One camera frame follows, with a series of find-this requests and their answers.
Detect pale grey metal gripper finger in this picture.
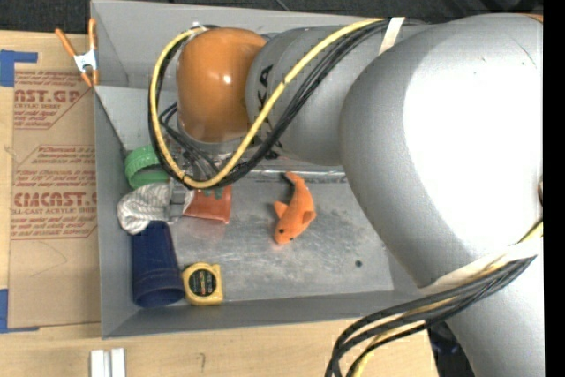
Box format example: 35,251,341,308
166,183,185,223

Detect orange-red flat packet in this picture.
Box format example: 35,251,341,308
182,184,233,225

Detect dark blue cup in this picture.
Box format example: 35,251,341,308
130,220,186,309

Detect yellow tape measure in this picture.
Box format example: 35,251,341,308
181,261,225,307

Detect grey metal bin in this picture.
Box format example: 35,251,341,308
89,0,439,340

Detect orange toy fish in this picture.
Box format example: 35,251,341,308
272,170,319,246

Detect brown cardboard board, red print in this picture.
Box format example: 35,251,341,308
0,29,103,333

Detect green ring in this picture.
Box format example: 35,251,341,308
124,145,171,191

